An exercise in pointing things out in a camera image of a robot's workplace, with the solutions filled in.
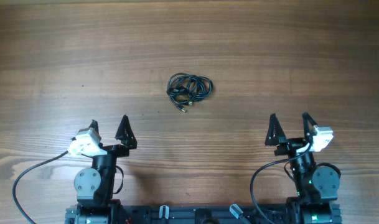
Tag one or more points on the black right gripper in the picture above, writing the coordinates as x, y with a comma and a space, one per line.
289, 144

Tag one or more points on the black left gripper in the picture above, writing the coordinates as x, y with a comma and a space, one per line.
127, 143

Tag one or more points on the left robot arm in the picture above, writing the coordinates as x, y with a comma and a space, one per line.
95, 185

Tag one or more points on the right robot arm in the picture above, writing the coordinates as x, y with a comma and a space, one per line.
316, 184

